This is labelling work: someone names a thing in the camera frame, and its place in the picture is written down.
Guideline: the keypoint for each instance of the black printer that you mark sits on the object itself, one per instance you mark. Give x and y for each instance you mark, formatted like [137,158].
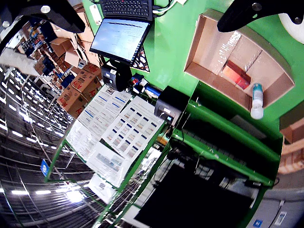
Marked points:
[169,107]

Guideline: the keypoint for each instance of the white adapter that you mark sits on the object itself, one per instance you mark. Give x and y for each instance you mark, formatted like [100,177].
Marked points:
[182,1]

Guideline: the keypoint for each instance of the red print cardboard boxes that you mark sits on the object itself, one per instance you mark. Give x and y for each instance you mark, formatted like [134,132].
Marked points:
[78,92]

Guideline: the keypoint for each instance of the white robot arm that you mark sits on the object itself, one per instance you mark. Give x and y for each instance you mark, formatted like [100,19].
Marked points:
[293,28]

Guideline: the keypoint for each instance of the empty cardboard box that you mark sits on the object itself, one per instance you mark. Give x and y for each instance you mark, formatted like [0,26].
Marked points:
[292,133]

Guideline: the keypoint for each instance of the black round device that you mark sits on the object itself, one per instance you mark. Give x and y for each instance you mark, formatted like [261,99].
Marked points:
[116,76]

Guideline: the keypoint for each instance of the blue round sign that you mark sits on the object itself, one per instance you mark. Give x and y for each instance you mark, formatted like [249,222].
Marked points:
[44,167]

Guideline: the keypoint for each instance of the green metal shelf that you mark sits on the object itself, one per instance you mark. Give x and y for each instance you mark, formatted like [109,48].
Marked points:
[213,142]

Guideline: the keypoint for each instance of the patterned printed card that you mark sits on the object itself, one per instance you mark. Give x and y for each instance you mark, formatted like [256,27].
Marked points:
[142,60]

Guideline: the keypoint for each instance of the black monitor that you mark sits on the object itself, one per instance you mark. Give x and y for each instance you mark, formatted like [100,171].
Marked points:
[190,199]

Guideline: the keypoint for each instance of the printed paper sheet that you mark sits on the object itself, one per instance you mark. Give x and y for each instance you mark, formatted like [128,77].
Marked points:
[104,109]
[134,128]

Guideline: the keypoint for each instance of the holographic brown box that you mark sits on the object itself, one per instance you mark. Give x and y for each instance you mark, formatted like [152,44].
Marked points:
[237,74]

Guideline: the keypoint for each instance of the shallow cardboard tray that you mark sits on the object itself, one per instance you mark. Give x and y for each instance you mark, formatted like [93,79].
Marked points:
[237,64]

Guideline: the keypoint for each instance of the black laptop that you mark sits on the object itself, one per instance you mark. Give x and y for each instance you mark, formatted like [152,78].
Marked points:
[123,31]

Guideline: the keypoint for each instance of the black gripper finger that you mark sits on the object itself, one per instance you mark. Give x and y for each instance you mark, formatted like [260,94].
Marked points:
[259,9]
[47,14]

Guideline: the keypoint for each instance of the white bottle teal label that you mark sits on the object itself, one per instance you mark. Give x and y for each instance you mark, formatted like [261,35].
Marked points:
[257,99]

